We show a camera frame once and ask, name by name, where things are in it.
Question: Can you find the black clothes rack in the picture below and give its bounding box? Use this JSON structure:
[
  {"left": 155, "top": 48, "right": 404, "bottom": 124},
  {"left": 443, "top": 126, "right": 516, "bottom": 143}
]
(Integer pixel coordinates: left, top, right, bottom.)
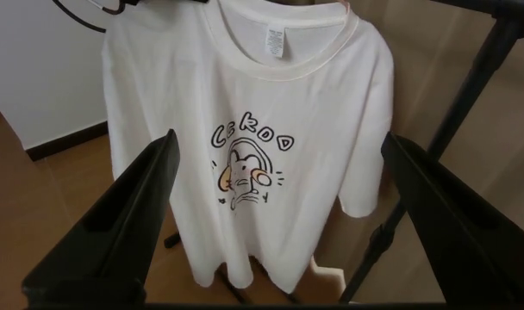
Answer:
[{"left": 162, "top": 0, "right": 524, "bottom": 305}]

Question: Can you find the white garment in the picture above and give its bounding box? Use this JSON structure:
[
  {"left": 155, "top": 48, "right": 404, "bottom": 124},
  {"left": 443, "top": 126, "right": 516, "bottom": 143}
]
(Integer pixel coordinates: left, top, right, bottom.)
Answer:
[{"left": 101, "top": 0, "right": 396, "bottom": 295}]

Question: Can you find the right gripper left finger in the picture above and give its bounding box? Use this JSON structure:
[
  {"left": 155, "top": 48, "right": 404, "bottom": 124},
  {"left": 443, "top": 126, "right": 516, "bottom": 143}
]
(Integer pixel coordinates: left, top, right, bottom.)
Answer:
[{"left": 21, "top": 127, "right": 181, "bottom": 305}]

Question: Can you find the beige curtain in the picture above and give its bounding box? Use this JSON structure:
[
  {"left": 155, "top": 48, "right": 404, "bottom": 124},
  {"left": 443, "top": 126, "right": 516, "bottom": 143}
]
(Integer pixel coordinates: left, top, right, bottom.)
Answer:
[{"left": 283, "top": 0, "right": 524, "bottom": 303}]

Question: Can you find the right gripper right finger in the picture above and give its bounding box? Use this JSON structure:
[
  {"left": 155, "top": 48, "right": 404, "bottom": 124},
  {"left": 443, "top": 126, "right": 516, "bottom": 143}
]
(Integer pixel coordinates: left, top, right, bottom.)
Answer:
[{"left": 380, "top": 131, "right": 524, "bottom": 302}]

